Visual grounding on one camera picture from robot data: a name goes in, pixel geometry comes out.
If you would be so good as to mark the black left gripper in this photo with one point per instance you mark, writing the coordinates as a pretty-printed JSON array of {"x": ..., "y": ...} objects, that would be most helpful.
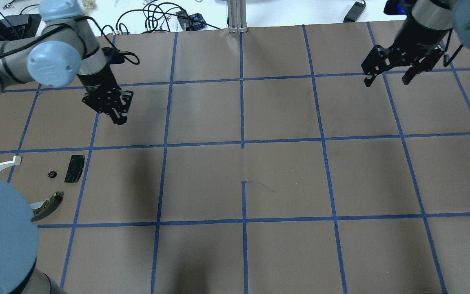
[{"x": 97, "y": 84}]

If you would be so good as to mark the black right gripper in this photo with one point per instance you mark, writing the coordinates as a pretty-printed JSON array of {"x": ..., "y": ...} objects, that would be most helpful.
[{"x": 415, "y": 39}]

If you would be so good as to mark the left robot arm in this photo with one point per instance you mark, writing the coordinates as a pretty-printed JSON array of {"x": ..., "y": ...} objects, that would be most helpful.
[{"x": 66, "y": 49}]

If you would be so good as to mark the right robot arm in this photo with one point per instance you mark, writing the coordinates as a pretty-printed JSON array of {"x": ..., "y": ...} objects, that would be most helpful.
[{"x": 433, "y": 30}]

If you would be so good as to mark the dark grey brake pad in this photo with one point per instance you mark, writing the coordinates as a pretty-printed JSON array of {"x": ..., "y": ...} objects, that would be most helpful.
[{"x": 75, "y": 169}]

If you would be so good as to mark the black power adapter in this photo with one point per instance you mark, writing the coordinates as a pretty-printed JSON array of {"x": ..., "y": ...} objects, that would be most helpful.
[{"x": 355, "y": 11}]

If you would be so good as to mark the white curved plastic part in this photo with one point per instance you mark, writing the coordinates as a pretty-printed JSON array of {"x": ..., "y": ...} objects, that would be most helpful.
[{"x": 16, "y": 160}]

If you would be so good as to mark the olive green brake shoe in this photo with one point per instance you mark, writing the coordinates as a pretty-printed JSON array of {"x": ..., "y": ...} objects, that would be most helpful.
[{"x": 46, "y": 207}]

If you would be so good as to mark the black wrist camera, left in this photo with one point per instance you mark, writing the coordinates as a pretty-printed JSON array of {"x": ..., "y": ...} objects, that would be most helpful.
[{"x": 113, "y": 56}]

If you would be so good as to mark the black wrist camera, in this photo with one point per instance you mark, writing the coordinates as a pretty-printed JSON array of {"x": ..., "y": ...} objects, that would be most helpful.
[
  {"x": 113, "y": 56},
  {"x": 398, "y": 7}
]

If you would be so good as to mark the black wrist camera, right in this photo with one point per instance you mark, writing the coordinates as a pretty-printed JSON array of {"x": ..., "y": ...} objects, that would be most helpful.
[{"x": 398, "y": 7}]

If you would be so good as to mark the aluminium frame post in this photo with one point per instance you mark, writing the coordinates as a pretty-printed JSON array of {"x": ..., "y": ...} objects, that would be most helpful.
[{"x": 237, "y": 16}]

